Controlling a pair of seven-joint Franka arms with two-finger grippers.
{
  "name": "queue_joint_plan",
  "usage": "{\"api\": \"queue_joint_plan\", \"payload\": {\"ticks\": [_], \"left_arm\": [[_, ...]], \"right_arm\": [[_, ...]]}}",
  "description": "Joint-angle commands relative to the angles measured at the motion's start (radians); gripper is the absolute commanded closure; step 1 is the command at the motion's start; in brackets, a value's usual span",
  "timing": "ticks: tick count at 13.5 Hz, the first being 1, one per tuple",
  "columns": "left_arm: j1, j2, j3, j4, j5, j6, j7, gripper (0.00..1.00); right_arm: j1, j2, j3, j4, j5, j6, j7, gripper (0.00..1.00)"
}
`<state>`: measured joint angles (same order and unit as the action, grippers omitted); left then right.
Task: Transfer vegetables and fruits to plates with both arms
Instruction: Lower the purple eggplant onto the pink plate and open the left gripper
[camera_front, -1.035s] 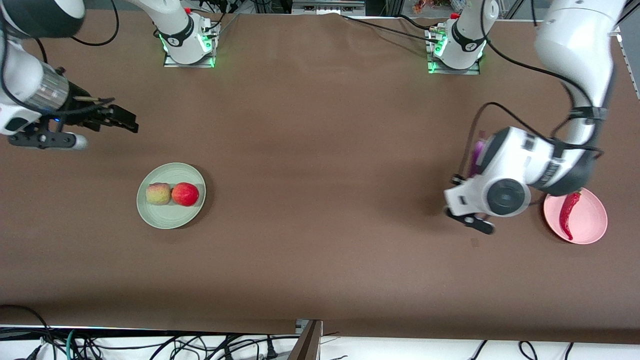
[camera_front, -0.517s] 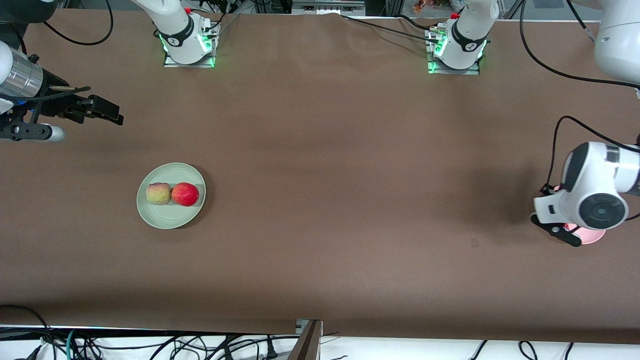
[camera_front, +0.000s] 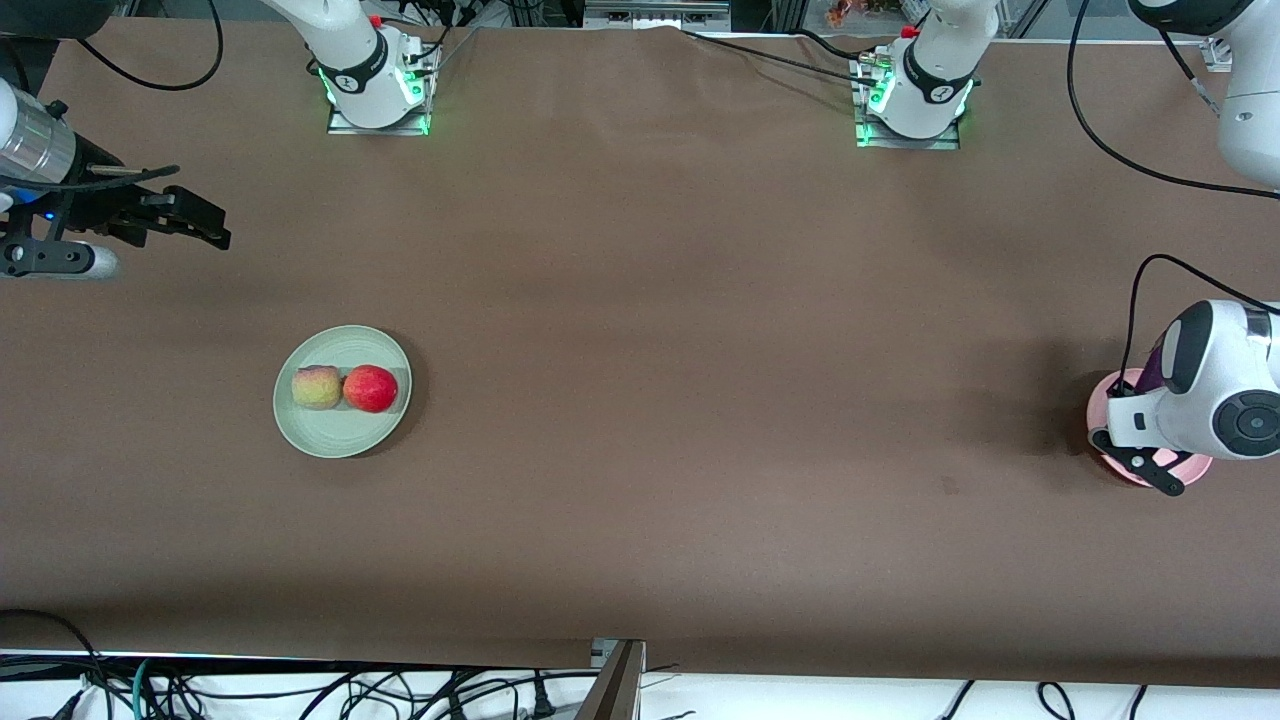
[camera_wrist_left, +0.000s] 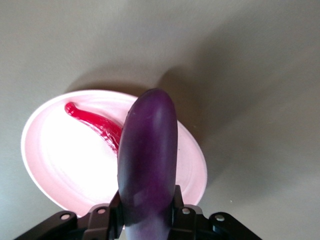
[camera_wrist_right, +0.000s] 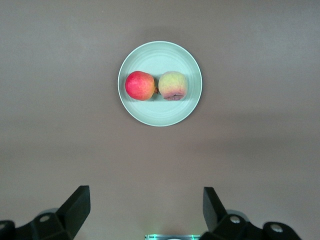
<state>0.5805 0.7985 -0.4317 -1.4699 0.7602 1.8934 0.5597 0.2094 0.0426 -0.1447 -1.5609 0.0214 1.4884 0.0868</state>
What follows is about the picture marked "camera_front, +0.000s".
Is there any yellow-pink peach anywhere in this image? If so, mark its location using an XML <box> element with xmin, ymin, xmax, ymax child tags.
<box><xmin>291</xmin><ymin>365</ymin><xmax>345</xmax><ymax>412</ymax></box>

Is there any red pomegranate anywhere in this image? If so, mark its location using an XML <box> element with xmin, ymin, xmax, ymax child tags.
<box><xmin>342</xmin><ymin>363</ymin><xmax>400</xmax><ymax>415</ymax></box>

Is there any pink plate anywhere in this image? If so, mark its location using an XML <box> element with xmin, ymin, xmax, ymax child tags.
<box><xmin>1086</xmin><ymin>367</ymin><xmax>1216</xmax><ymax>490</ymax></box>

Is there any light green plate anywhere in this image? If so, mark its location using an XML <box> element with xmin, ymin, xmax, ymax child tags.
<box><xmin>272</xmin><ymin>324</ymin><xmax>414</xmax><ymax>460</ymax></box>

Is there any grey metal box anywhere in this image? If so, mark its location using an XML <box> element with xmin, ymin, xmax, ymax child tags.
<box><xmin>582</xmin><ymin>0</ymin><xmax>733</xmax><ymax>32</ymax></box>

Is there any brown table cloth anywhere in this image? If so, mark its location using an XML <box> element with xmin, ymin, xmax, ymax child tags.
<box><xmin>0</xmin><ymin>17</ymin><xmax>1280</xmax><ymax>691</ymax></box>

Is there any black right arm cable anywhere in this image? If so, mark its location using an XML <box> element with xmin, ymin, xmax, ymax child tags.
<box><xmin>74</xmin><ymin>0</ymin><xmax>225</xmax><ymax>93</ymax></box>

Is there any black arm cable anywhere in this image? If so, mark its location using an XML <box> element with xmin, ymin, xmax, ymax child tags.
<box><xmin>74</xmin><ymin>0</ymin><xmax>225</xmax><ymax>93</ymax></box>
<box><xmin>1066</xmin><ymin>0</ymin><xmax>1280</xmax><ymax>401</ymax></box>

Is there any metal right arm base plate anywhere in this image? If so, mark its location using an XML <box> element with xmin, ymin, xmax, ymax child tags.
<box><xmin>326</xmin><ymin>38</ymin><xmax>435</xmax><ymax>137</ymax></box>

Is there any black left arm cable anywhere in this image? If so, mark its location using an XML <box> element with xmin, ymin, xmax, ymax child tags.
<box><xmin>1066</xmin><ymin>0</ymin><xmax>1280</xmax><ymax>401</ymax></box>

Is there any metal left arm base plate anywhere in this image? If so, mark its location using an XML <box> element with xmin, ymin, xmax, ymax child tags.
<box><xmin>851</xmin><ymin>53</ymin><xmax>963</xmax><ymax>152</ymax></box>

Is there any black looped cable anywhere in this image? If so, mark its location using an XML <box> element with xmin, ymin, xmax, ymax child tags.
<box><xmin>0</xmin><ymin>608</ymin><xmax>113</xmax><ymax>720</ymax></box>

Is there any long black cable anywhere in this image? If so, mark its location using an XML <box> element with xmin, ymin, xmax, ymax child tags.
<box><xmin>680</xmin><ymin>27</ymin><xmax>887</xmax><ymax>90</ymax></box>

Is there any grey metal post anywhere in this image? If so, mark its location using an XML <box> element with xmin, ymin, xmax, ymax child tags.
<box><xmin>574</xmin><ymin>638</ymin><xmax>648</xmax><ymax>720</ymax></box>

